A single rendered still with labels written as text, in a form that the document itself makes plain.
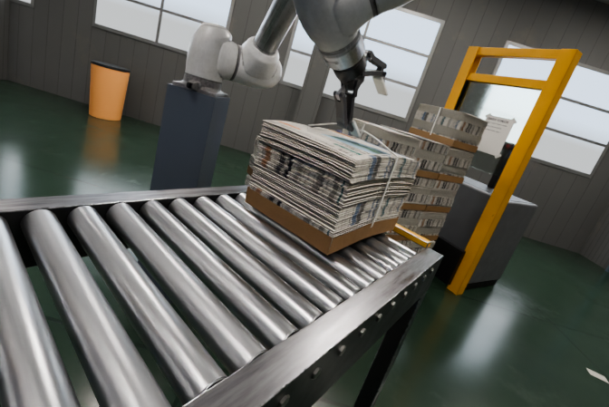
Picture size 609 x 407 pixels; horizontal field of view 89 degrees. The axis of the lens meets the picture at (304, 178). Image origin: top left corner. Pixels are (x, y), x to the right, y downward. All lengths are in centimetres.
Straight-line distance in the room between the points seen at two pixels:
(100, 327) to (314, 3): 55
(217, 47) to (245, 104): 352
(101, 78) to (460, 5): 486
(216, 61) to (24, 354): 113
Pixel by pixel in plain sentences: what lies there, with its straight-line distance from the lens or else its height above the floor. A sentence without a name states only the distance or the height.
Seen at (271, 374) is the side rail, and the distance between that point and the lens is 43.
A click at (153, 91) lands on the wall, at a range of 538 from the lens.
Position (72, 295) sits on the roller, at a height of 80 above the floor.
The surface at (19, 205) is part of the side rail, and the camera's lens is 73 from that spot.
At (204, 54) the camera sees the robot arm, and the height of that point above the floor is 115.
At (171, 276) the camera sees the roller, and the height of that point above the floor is 79.
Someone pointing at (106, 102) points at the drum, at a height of 24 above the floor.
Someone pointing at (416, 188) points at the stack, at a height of 75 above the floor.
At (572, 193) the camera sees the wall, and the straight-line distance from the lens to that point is 615.
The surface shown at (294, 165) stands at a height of 96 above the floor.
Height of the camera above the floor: 112
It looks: 15 degrees down
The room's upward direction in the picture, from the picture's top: 17 degrees clockwise
